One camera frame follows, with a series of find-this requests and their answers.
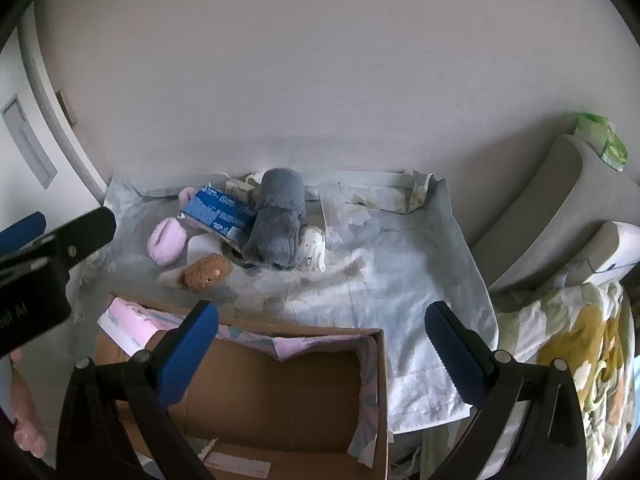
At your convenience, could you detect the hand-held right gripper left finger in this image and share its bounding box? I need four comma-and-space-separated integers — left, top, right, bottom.
56, 300, 220, 480

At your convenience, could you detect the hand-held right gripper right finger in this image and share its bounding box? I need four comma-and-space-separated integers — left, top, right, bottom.
424, 302, 587, 480

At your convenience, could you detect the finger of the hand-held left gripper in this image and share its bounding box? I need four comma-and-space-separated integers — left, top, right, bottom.
0, 211, 47, 257
0, 207, 117, 274

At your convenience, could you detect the pink plush toy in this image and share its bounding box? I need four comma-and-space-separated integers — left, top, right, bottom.
146, 217, 188, 267

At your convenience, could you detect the brown plush toy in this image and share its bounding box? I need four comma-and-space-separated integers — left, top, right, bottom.
157, 253, 234, 292

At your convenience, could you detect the brown cardboard box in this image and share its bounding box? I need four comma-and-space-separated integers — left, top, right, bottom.
95, 294, 390, 480

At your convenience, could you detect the blue packet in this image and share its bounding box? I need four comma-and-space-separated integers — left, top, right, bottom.
177, 184, 258, 246

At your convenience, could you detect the white small carton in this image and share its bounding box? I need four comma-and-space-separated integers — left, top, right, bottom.
225, 176, 258, 201

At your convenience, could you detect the white patterned pouch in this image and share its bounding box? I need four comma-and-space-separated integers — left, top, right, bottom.
297, 225, 327, 273

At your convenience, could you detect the person's left hand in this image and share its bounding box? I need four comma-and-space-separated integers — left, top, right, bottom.
10, 350, 48, 458

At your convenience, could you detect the white door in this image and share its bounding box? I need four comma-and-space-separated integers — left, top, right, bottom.
0, 25, 107, 246

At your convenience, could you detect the light blue floral cloth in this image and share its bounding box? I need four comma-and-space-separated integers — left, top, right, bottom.
67, 167, 501, 433

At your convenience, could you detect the white rounded case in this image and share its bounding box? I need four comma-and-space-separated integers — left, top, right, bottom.
186, 236, 223, 265

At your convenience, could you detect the white paper label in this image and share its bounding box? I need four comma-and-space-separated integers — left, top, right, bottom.
200, 437, 273, 478

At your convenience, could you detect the printed blanket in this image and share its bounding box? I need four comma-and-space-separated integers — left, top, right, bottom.
492, 280, 638, 480

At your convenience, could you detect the brown door hinge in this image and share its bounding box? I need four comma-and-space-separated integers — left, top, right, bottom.
56, 91, 78, 125

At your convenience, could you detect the large grey cushion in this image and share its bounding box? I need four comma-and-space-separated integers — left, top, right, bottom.
470, 135, 640, 293

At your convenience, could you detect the small grey cushion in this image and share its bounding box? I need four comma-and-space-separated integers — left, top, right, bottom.
565, 220, 640, 286

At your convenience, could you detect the green wipes packet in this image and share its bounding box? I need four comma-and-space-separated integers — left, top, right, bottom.
570, 111, 629, 172

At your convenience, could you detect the recessed door handle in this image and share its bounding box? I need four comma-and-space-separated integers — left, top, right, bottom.
1, 94, 58, 190

